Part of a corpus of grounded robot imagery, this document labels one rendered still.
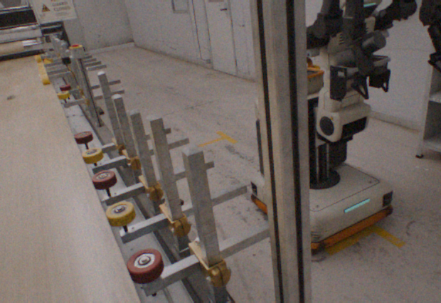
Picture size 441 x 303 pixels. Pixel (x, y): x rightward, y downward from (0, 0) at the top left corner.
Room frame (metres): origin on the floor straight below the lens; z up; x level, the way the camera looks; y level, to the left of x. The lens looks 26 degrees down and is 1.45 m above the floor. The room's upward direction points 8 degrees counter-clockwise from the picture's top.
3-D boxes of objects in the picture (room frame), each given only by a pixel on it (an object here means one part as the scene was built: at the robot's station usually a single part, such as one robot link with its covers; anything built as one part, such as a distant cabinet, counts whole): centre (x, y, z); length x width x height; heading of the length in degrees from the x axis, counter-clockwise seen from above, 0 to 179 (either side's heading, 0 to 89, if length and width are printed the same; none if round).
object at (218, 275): (0.67, 0.07, 0.83); 0.14 x 0.06 x 0.05; 24
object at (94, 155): (1.31, 0.52, 0.85); 0.08 x 0.08 x 0.11
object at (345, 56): (1.60, -0.69, 0.99); 0.28 x 0.16 x 0.22; 114
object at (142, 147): (1.10, 0.26, 0.88); 0.04 x 0.04 x 0.48; 24
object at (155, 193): (1.12, 0.27, 0.81); 0.14 x 0.06 x 0.05; 24
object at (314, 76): (1.97, -0.53, 0.87); 0.23 x 0.15 x 0.11; 114
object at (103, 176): (1.08, 0.42, 0.85); 0.08 x 0.08 x 0.11
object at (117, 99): (1.33, 0.37, 0.88); 0.04 x 0.04 x 0.48; 24
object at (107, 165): (1.39, 0.34, 0.83); 0.43 x 0.03 x 0.04; 114
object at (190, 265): (0.71, 0.03, 0.83); 0.43 x 0.03 x 0.04; 114
